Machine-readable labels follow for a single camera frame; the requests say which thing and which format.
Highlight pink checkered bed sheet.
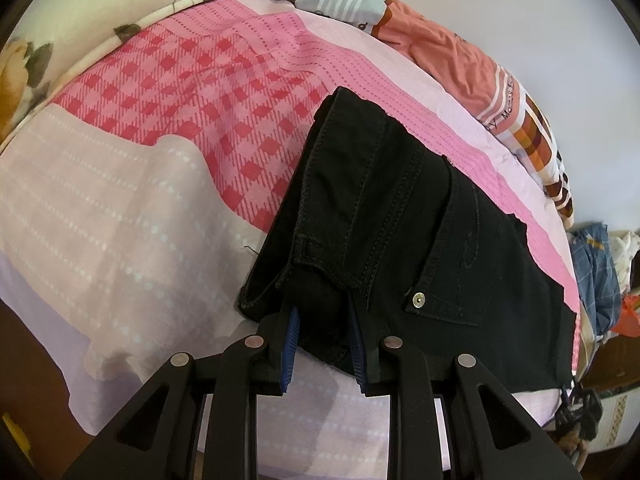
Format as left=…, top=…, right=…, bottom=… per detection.
left=0, top=0, right=583, bottom=441

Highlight black pants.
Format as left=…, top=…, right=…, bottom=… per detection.
left=236, top=86, right=576, bottom=392

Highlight orange red cloth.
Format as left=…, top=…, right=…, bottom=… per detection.
left=620, top=292, right=640, bottom=338

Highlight blue plaid cloth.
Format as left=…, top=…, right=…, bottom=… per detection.
left=570, top=222, right=626, bottom=341

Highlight white patterned cloth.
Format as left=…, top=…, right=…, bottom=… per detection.
left=607, top=230, right=640, bottom=291

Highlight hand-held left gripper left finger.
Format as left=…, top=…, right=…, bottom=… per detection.
left=62, top=307, right=302, bottom=480

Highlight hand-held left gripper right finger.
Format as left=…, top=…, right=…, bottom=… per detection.
left=349, top=304, right=583, bottom=480

